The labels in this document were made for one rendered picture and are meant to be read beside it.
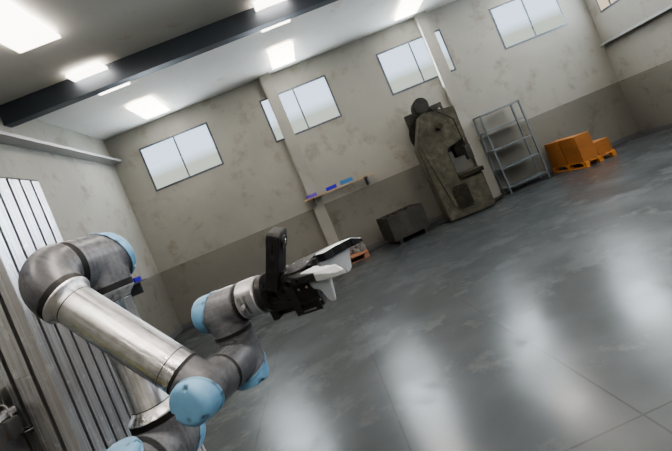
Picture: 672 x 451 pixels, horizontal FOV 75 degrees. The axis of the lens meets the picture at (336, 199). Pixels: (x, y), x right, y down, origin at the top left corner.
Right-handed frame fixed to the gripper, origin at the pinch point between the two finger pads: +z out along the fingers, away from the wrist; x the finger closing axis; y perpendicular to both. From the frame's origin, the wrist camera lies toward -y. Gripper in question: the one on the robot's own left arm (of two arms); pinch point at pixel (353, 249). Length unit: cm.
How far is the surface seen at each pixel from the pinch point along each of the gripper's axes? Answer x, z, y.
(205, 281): -875, -710, 187
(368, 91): -1129, -161, -82
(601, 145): -1103, 304, 276
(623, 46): -1284, 474, 93
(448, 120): -1026, 2, 67
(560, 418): -165, 13, 182
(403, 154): -1110, -140, 109
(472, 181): -1004, 0, 223
